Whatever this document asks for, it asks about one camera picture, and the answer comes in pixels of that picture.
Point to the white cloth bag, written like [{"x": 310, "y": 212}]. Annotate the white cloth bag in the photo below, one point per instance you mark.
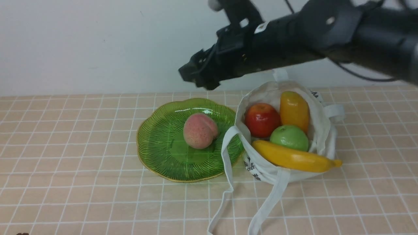
[{"x": 322, "y": 135}]

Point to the pink peach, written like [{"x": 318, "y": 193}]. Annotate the pink peach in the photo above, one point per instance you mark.
[{"x": 200, "y": 131}]

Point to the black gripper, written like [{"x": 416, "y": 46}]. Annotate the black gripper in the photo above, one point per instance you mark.
[{"x": 207, "y": 68}]

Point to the green apple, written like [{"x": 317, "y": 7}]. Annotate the green apple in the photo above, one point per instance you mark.
[{"x": 290, "y": 136}]

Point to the orange mango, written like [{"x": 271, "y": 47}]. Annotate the orange mango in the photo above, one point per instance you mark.
[{"x": 294, "y": 110}]

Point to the red apple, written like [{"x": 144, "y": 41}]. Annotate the red apple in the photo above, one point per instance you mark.
[{"x": 262, "y": 119}]

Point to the yellow banana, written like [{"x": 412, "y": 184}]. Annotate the yellow banana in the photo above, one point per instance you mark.
[{"x": 294, "y": 159}]

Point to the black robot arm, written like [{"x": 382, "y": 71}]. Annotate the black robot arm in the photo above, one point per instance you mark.
[{"x": 380, "y": 39}]

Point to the green glass plate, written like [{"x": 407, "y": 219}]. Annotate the green glass plate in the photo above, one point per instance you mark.
[{"x": 163, "y": 150}]

